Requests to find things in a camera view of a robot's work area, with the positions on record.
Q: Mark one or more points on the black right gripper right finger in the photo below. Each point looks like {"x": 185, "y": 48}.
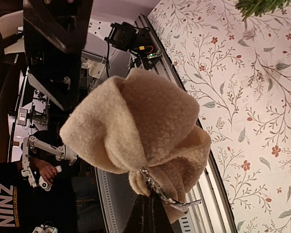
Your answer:
{"x": 158, "y": 219}

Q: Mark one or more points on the small green christmas tree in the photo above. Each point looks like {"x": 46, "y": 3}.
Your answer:
{"x": 258, "y": 8}

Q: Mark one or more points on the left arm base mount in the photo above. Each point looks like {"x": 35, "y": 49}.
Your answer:
{"x": 135, "y": 40}

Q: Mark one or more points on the person in black shirt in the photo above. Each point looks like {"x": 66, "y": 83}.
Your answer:
{"x": 23, "y": 207}

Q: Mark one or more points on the aluminium front rail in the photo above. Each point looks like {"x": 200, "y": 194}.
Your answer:
{"x": 206, "y": 209}

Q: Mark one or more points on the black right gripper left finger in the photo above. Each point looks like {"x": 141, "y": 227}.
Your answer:
{"x": 138, "y": 219}

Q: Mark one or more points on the floral patterned table mat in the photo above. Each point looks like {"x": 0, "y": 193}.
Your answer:
{"x": 239, "y": 71}

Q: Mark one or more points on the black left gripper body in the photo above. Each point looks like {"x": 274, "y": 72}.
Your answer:
{"x": 55, "y": 33}

